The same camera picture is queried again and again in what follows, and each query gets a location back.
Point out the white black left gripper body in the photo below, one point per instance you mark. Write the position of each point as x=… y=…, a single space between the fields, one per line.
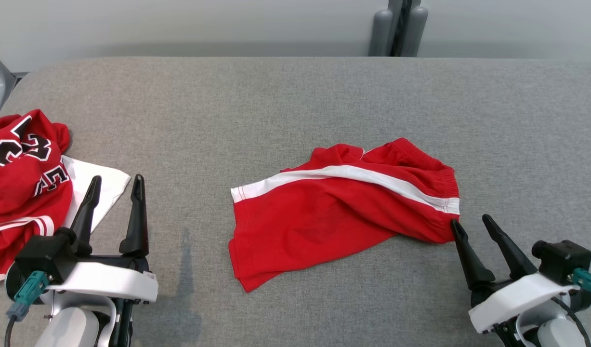
x=107 y=282

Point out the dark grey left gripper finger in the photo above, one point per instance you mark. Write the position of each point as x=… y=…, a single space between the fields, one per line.
x=85 y=221
x=137 y=226

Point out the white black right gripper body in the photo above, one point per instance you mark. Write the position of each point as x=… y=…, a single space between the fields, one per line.
x=512 y=299

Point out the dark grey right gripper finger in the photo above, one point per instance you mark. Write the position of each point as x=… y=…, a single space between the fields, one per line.
x=514 y=258
x=473 y=262

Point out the red white basketball jersey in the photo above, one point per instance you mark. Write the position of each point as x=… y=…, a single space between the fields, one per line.
x=20 y=193

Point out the red shorts with white stripe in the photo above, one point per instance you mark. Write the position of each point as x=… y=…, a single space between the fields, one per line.
x=334 y=217

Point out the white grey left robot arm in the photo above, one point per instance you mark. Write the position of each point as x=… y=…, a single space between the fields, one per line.
x=69 y=327

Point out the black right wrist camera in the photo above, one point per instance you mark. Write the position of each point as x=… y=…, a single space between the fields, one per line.
x=562 y=260

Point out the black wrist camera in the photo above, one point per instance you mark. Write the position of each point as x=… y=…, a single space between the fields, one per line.
x=42 y=255
x=562 y=260

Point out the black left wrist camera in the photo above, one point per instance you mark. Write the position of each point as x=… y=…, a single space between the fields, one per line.
x=42 y=255

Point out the grey metal partition post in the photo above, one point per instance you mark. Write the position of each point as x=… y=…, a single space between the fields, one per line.
x=396 y=24

